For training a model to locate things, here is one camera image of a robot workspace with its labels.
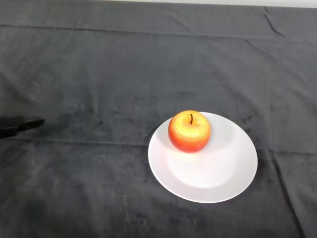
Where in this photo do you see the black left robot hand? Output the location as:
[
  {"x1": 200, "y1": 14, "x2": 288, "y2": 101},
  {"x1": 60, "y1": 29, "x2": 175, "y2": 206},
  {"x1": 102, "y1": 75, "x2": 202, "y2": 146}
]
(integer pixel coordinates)
[{"x1": 0, "y1": 116, "x2": 45, "y2": 139}]

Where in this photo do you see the red yellow apple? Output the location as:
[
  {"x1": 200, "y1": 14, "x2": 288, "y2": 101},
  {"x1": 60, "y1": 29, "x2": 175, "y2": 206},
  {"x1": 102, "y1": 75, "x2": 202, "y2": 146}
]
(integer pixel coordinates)
[{"x1": 168, "y1": 110, "x2": 211, "y2": 153}]

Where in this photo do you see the white round plate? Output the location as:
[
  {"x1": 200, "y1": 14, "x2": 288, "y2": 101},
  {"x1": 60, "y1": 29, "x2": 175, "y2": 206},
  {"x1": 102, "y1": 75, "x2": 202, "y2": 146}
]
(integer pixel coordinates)
[{"x1": 148, "y1": 112, "x2": 258, "y2": 204}]

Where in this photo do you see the black cloth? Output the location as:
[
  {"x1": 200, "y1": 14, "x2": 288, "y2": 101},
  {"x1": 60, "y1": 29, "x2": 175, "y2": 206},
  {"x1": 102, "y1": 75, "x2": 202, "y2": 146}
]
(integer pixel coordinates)
[{"x1": 0, "y1": 0, "x2": 317, "y2": 238}]

